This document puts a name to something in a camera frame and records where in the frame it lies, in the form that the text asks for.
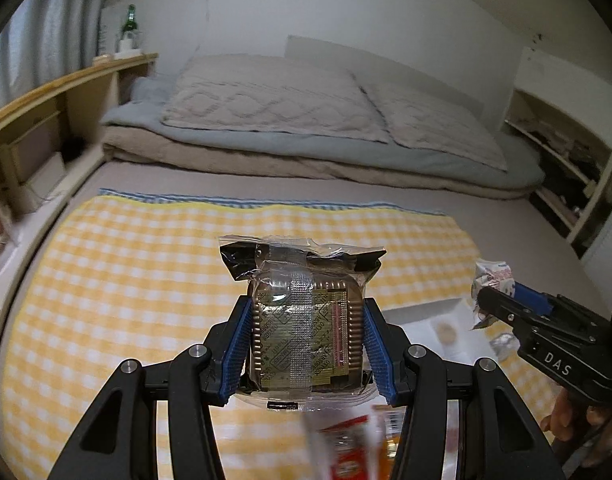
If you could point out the grey bed sheet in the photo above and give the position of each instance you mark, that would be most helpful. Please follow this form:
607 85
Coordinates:
511 220

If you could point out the red snack packet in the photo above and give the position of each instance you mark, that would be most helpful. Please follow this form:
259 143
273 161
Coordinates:
348 450

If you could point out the beige folded futon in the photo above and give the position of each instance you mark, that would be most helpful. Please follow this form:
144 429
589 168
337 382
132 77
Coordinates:
210 162

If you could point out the white wall shelf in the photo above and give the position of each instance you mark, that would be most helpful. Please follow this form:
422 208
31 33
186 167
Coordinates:
561 125

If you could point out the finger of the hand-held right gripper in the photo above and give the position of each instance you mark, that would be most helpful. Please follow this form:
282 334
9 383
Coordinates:
533 300
501 307

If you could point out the grey quilted pillows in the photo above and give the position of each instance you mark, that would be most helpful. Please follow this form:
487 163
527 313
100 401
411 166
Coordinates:
336 152

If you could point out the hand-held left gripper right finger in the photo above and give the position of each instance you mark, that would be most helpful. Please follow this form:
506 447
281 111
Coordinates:
378 355

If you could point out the yellow checked mat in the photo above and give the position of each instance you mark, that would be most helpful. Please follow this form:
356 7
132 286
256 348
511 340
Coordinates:
135 285

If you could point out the clear purple candy packet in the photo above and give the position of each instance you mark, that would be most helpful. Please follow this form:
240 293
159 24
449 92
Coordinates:
503 346

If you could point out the wooden shelf unit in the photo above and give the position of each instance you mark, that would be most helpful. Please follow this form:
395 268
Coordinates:
60 85

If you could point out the beige quilted pillow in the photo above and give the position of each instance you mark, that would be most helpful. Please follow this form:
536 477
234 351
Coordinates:
436 125
271 100

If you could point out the small white box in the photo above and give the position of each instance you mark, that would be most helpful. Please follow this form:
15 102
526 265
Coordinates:
129 44

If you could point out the grey curtain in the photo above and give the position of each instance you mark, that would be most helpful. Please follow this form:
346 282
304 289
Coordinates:
45 45

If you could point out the beige round waffle packet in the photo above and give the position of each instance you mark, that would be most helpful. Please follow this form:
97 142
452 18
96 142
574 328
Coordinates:
446 333

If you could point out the white headboard panel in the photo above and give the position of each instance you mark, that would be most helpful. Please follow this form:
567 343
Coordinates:
386 60

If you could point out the white upright board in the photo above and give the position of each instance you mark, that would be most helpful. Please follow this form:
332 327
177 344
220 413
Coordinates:
109 30

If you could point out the orange snack packet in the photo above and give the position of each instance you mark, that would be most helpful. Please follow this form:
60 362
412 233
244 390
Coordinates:
388 440

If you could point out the person's right hand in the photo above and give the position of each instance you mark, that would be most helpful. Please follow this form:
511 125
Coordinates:
561 410

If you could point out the white patterned snack packet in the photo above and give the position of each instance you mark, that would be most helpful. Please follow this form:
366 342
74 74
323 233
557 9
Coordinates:
493 275

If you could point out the green glass bottle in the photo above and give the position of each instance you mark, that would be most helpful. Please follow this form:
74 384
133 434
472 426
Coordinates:
131 20

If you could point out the brown cardboard box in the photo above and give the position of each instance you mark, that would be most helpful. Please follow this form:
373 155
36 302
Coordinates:
35 160

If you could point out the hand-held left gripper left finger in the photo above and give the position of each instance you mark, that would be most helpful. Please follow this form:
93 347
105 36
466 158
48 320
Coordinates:
238 350

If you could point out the white cardboard box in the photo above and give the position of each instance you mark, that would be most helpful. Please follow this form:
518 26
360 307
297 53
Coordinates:
426 317

